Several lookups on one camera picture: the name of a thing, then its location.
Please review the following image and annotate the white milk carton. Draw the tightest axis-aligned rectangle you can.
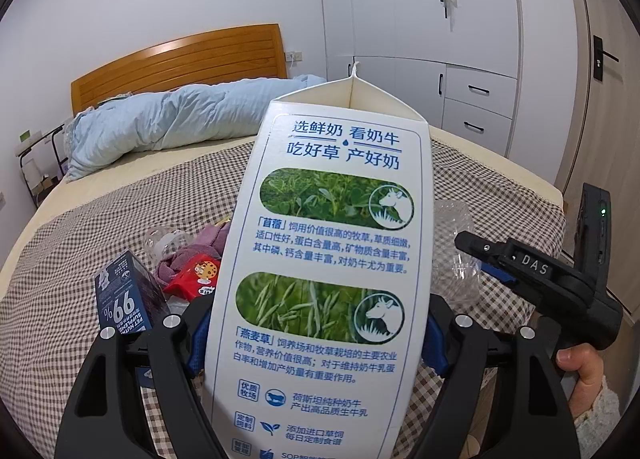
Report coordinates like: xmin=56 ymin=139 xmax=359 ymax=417
xmin=204 ymin=59 xmax=432 ymax=459

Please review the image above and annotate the purple fleece cloth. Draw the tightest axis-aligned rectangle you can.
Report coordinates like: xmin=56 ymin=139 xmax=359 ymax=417
xmin=155 ymin=224 xmax=232 ymax=285

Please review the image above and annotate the white wardrobe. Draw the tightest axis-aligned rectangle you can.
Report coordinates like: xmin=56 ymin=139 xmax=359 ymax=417
xmin=317 ymin=0 xmax=576 ymax=160

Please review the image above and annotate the wooden door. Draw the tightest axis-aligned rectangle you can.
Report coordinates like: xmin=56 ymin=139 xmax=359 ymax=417
xmin=555 ymin=0 xmax=640 ymax=260

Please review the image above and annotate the clear plastic packaging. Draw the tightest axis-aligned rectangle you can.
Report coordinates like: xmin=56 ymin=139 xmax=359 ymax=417
xmin=432 ymin=199 xmax=483 ymax=311

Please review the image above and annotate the black door handle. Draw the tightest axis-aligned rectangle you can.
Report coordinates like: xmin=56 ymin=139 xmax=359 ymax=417
xmin=592 ymin=36 xmax=621 ymax=82

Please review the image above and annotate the white wardrobe drawer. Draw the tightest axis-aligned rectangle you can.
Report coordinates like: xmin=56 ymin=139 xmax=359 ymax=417
xmin=445 ymin=64 xmax=518 ymax=120
xmin=442 ymin=99 xmax=513 ymax=156

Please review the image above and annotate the light blue duvet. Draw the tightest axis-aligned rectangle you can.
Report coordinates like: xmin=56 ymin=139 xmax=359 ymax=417
xmin=62 ymin=73 xmax=326 ymax=182

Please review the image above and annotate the red cookie packet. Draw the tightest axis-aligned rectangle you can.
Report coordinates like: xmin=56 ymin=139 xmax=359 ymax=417
xmin=162 ymin=256 xmax=221 ymax=302

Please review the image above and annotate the black metal side table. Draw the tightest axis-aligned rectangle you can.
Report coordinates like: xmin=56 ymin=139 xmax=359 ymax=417
xmin=15 ymin=122 xmax=68 ymax=207

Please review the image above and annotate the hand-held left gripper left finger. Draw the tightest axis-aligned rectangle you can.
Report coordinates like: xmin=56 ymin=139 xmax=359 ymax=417
xmin=54 ymin=295 xmax=223 ymax=459

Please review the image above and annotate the clear floral plastic container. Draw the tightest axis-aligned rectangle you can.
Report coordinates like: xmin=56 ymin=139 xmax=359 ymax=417
xmin=144 ymin=226 xmax=191 ymax=260

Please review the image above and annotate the person's right forearm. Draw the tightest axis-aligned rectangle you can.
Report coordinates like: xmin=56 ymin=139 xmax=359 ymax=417
xmin=572 ymin=374 xmax=626 ymax=459

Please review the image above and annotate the person's right hand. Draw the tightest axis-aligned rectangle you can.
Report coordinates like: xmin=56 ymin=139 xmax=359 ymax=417
xmin=556 ymin=345 xmax=608 ymax=422

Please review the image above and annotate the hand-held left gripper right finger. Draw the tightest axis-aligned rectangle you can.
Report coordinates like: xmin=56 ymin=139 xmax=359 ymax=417
xmin=407 ymin=295 xmax=583 ymax=459

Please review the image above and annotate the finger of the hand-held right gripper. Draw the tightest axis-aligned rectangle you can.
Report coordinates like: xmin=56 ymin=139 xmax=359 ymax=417
xmin=481 ymin=263 xmax=518 ymax=286
xmin=455 ymin=231 xmax=516 ymax=265

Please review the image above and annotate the dark blue cardboard box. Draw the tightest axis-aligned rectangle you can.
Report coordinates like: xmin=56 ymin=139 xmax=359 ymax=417
xmin=95 ymin=250 xmax=171 ymax=334

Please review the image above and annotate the brown checkered blanket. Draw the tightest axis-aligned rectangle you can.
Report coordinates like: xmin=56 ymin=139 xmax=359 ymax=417
xmin=0 ymin=136 xmax=568 ymax=459

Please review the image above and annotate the wooden bed frame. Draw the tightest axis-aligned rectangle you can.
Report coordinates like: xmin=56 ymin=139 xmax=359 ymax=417
xmin=71 ymin=23 xmax=288 ymax=115

